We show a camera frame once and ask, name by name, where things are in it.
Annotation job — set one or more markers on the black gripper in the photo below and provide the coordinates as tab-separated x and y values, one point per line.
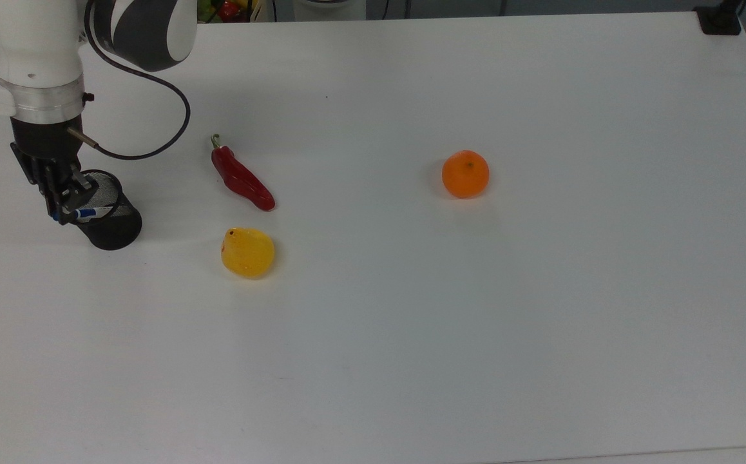
47	145

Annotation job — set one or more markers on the blue marker pen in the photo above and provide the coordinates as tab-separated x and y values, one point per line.
93	212

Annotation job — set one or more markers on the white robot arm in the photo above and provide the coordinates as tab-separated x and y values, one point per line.
38	45

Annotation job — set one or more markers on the black mesh pen cup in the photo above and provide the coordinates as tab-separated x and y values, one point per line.
115	229

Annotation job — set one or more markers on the red toy chili pepper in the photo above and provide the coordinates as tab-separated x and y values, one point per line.
241	179

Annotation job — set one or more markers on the yellow toy pear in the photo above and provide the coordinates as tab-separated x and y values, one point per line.
248	254

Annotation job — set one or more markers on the cardboard box of toy fruit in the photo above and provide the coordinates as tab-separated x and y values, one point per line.
228	9

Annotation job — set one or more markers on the orange toy mandarin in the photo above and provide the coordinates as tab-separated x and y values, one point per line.
465	174

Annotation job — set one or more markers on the black square stand base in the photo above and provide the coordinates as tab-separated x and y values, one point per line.
719	19

